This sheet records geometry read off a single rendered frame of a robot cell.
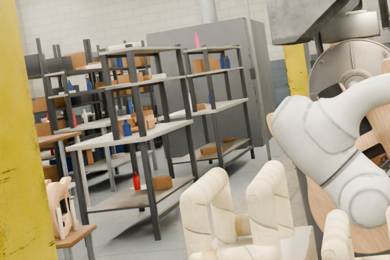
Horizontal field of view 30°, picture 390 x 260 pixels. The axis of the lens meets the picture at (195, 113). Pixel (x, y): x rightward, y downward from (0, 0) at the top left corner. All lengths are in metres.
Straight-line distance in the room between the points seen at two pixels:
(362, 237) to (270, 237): 0.91
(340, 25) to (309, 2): 0.34
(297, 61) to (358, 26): 7.18
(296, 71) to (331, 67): 7.22
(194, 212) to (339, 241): 0.17
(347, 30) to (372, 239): 0.55
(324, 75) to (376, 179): 0.62
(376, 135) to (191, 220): 0.92
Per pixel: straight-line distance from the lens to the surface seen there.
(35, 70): 10.57
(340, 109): 1.36
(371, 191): 1.32
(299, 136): 1.35
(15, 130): 1.97
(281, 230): 1.04
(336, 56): 1.91
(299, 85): 9.14
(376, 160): 1.73
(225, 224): 1.05
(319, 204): 1.76
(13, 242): 1.91
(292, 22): 1.63
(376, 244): 1.77
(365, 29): 1.96
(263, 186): 0.86
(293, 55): 9.13
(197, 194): 0.88
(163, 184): 7.05
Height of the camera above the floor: 1.35
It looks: 3 degrees down
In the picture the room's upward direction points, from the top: 9 degrees counter-clockwise
